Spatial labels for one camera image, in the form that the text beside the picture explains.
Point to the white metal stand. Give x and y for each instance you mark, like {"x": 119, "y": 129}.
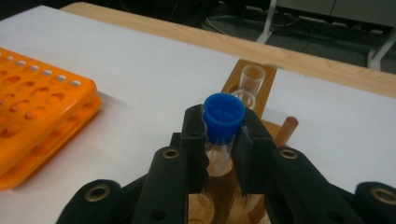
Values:
{"x": 311, "y": 7}

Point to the wooden test tube rack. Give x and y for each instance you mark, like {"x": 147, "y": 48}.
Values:
{"x": 230, "y": 81}

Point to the orange plastic tube rack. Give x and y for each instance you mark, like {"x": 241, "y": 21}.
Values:
{"x": 40, "y": 109}

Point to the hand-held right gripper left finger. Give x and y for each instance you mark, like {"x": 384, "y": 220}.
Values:
{"x": 194, "y": 146}

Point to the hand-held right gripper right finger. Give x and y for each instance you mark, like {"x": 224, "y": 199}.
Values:
{"x": 253, "y": 149}

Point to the blue-capped clear tube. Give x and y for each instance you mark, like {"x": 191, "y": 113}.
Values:
{"x": 222, "y": 118}

